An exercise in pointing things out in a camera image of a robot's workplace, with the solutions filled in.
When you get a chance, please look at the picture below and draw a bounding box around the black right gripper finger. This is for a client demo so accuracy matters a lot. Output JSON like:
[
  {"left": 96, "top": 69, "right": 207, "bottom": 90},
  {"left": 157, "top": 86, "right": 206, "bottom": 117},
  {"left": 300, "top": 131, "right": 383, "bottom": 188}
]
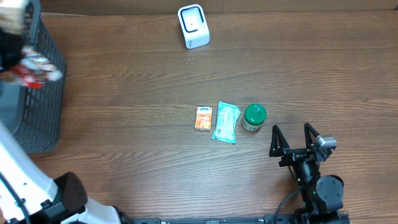
[
  {"left": 269, "top": 125, "right": 290, "bottom": 157},
  {"left": 304, "top": 123, "right": 320, "bottom": 149}
]

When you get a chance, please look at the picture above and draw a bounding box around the beige snack pouch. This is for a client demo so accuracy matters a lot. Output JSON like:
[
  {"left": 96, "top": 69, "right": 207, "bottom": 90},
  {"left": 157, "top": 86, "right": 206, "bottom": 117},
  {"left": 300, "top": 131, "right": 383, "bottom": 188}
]
[{"left": 0, "top": 0, "right": 63, "bottom": 83}]

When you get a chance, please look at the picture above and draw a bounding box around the green lid jar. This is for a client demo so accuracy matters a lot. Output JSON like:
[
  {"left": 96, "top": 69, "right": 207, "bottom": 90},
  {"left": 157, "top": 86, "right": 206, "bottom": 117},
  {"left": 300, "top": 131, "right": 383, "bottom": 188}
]
[{"left": 241, "top": 104, "right": 267, "bottom": 131}]

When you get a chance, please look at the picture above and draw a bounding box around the red snack stick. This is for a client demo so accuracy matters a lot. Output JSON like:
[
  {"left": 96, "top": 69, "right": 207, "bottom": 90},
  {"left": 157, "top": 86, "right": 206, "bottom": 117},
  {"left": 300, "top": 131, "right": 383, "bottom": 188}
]
[{"left": 9, "top": 66, "right": 44, "bottom": 89}]

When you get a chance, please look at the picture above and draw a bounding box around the teal wet wipes pack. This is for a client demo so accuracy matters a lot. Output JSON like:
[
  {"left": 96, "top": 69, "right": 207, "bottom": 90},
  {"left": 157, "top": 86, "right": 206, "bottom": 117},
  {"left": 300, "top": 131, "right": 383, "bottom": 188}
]
[{"left": 212, "top": 101, "right": 241, "bottom": 144}]

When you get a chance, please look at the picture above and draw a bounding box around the orange tissue pack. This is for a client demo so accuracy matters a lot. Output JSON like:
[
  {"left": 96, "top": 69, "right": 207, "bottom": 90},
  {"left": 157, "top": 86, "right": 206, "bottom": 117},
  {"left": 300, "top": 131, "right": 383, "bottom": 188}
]
[{"left": 195, "top": 106, "right": 213, "bottom": 131}]

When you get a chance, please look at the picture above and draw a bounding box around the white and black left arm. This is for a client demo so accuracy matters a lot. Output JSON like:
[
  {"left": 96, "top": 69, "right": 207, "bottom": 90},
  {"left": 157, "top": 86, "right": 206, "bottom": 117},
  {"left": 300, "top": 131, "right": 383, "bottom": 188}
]
[{"left": 1, "top": 31, "right": 132, "bottom": 224}]

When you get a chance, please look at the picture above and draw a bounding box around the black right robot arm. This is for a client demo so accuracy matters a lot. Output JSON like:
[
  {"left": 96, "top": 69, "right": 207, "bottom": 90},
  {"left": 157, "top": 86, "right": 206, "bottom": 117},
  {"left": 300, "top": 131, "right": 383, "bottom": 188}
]
[{"left": 265, "top": 123, "right": 350, "bottom": 224}]

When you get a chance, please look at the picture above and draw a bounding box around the white barcode scanner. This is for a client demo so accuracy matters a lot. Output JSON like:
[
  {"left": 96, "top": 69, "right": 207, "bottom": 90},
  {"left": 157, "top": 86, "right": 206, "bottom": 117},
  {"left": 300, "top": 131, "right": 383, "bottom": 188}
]
[{"left": 177, "top": 4, "right": 210, "bottom": 49}]

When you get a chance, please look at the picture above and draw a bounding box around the grey plastic mesh basket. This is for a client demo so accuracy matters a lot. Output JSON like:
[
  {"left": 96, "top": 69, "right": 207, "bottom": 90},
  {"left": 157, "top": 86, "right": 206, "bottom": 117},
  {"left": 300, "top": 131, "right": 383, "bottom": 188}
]
[{"left": 1, "top": 0, "right": 67, "bottom": 154}]

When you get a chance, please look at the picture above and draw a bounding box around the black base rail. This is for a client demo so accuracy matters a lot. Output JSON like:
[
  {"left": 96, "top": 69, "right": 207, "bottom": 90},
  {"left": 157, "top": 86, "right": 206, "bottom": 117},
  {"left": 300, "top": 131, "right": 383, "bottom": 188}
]
[{"left": 131, "top": 214, "right": 351, "bottom": 224}]

